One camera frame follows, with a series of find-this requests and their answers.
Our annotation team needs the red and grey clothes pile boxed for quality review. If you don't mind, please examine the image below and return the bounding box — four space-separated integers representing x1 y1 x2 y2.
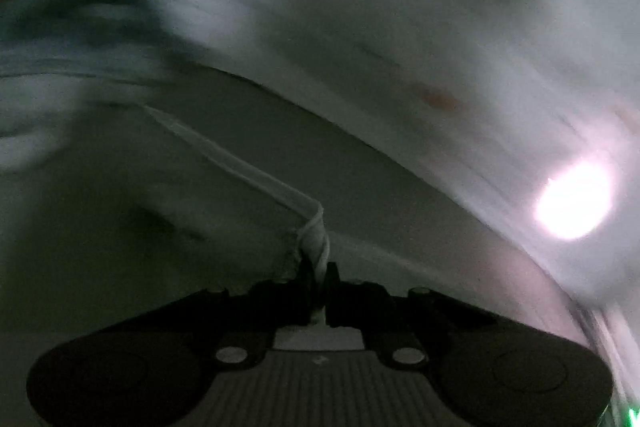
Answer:
1 0 193 172

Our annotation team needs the white patterned cloth garment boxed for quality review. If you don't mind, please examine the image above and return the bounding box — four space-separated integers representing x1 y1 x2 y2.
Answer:
1 0 639 425

